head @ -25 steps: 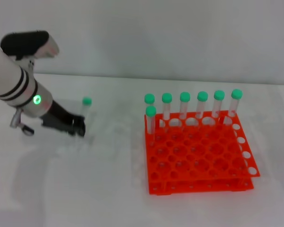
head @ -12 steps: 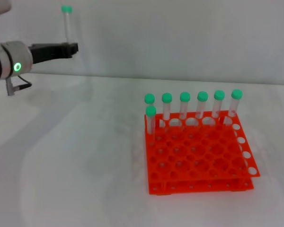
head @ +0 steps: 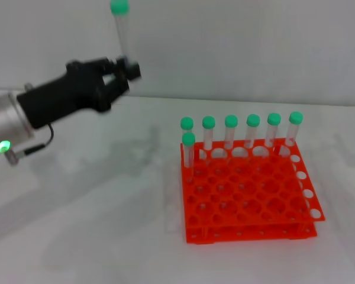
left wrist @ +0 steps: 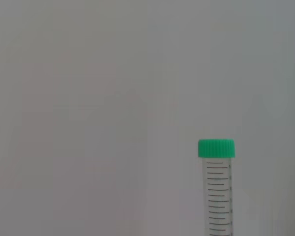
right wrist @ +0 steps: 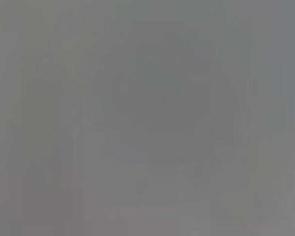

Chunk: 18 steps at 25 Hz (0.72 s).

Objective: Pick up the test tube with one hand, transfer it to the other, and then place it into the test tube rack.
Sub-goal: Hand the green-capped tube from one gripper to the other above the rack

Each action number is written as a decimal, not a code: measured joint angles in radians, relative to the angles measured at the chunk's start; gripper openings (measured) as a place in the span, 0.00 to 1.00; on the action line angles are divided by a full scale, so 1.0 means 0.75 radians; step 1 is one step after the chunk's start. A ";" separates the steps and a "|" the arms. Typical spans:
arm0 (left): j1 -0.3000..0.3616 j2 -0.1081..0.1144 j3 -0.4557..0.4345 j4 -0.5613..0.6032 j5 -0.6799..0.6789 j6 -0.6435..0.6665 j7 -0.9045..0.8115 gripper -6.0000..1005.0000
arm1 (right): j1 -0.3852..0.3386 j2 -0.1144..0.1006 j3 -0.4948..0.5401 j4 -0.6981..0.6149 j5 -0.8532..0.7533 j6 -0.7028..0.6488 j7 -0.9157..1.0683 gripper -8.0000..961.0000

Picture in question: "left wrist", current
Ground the green-capped clear test tube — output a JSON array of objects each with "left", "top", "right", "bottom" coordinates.
[{"left": 198, "top": 139, "right": 236, "bottom": 236}]

